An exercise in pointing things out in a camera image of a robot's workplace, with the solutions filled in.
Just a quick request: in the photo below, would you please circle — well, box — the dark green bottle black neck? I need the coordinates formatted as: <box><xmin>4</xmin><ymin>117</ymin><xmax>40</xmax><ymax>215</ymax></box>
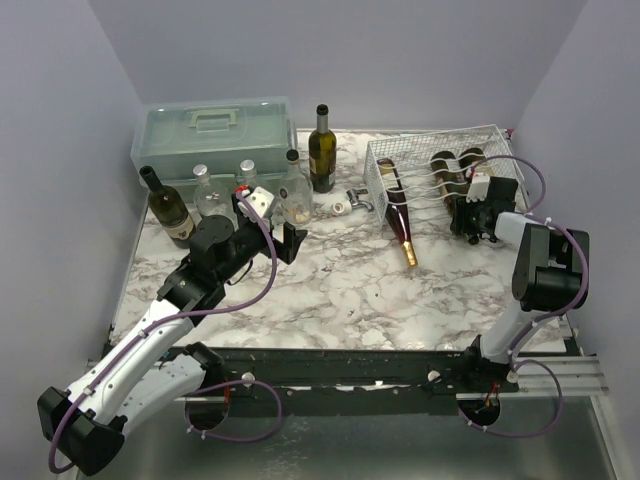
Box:
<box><xmin>139</xmin><ymin>166</ymin><xmax>196</xmax><ymax>249</ymax></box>

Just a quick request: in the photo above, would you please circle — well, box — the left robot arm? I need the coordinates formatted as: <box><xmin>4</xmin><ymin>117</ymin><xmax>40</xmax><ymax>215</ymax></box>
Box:
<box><xmin>37</xmin><ymin>187</ymin><xmax>307</xmax><ymax>476</ymax></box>

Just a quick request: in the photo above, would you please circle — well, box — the clear bottle red cap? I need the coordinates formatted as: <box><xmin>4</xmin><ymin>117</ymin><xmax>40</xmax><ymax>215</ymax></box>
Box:
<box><xmin>193</xmin><ymin>164</ymin><xmax>237</xmax><ymax>227</ymax></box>

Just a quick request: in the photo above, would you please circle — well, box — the red bottle gold foil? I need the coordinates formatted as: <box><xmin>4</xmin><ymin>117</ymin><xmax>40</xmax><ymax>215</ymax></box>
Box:
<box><xmin>377</xmin><ymin>158</ymin><xmax>418</xmax><ymax>268</ymax></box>

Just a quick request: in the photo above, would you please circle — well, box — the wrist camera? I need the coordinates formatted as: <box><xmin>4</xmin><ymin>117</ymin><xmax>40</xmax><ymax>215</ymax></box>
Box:
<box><xmin>466</xmin><ymin>171</ymin><xmax>491</xmax><ymax>203</ymax></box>
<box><xmin>235</xmin><ymin>185</ymin><xmax>277</xmax><ymax>225</ymax></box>

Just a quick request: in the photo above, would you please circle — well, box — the clear glass wine bottle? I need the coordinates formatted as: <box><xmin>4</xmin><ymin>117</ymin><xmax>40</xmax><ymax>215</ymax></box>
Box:
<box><xmin>278</xmin><ymin>149</ymin><xmax>313</xmax><ymax>226</ymax></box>

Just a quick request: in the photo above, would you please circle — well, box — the white plastic pipe fitting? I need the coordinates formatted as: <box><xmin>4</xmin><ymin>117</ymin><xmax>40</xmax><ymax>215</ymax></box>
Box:
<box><xmin>326</xmin><ymin>201</ymin><xmax>352</xmax><ymax>216</ymax></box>

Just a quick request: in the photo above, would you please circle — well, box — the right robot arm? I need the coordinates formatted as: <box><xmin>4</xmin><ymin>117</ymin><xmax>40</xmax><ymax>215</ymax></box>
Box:
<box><xmin>451</xmin><ymin>173</ymin><xmax>589</xmax><ymax>392</ymax></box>

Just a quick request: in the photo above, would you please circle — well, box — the clear bottle dark label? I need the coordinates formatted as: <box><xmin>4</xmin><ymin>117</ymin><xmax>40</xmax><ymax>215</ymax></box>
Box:
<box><xmin>240</xmin><ymin>159</ymin><xmax>261</xmax><ymax>189</ymax></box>

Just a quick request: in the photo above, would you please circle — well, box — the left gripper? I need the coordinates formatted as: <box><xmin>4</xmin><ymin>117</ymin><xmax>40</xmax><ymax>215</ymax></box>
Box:
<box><xmin>218</xmin><ymin>216</ymin><xmax>308</xmax><ymax>284</ymax></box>

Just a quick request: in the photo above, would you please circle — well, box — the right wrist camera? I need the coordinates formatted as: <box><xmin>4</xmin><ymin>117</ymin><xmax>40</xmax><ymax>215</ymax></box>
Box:
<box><xmin>466</xmin><ymin>171</ymin><xmax>491</xmax><ymax>203</ymax></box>

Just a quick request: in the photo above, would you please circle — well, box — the dark green brown-label wine bottle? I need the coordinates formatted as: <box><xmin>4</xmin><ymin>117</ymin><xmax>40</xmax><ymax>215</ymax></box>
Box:
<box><xmin>308</xmin><ymin>104</ymin><xmax>337</xmax><ymax>193</ymax></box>

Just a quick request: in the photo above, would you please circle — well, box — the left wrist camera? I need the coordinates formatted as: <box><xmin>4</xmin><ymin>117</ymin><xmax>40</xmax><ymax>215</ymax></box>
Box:
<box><xmin>235</xmin><ymin>185</ymin><xmax>277</xmax><ymax>225</ymax></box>

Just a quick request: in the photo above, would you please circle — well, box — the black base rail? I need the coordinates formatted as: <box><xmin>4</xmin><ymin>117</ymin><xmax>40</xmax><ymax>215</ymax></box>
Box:
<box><xmin>159</xmin><ymin>344</ymin><xmax>561</xmax><ymax>416</ymax></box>

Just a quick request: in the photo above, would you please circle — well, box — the olive bottle silver cap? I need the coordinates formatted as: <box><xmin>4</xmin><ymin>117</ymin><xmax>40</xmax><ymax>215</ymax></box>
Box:
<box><xmin>430</xmin><ymin>151</ymin><xmax>469</xmax><ymax>215</ymax></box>

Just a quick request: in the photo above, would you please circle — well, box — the green plastic toolbox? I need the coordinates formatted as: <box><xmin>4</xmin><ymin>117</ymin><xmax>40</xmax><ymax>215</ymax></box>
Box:
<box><xmin>131</xmin><ymin>97</ymin><xmax>298</xmax><ymax>196</ymax></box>

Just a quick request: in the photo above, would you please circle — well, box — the white wire wine rack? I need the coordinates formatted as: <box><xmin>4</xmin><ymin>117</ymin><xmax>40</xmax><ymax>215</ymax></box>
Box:
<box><xmin>364</xmin><ymin>125</ymin><xmax>529</xmax><ymax>225</ymax></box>

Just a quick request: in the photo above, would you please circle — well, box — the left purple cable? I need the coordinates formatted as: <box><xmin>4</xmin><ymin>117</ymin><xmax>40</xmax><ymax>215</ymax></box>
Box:
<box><xmin>48</xmin><ymin>192</ymin><xmax>284</xmax><ymax>474</ymax></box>

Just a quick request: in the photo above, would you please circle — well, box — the green bottle black cap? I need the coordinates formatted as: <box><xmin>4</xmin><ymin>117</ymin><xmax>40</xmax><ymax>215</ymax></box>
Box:
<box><xmin>458</xmin><ymin>147</ymin><xmax>494</xmax><ymax>180</ymax></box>

